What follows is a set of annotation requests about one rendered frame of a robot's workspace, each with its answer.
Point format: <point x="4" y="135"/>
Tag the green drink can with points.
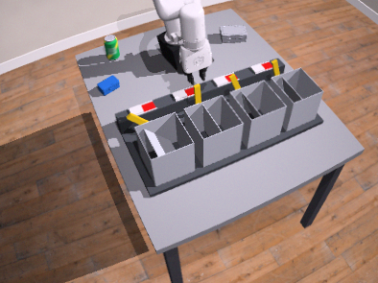
<point x="112" y="49"/>

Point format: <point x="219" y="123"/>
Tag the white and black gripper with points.
<point x="192" y="60"/>

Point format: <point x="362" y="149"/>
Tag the blue box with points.
<point x="108" y="85"/>

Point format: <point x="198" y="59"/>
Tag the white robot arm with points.
<point x="190" y="15"/>

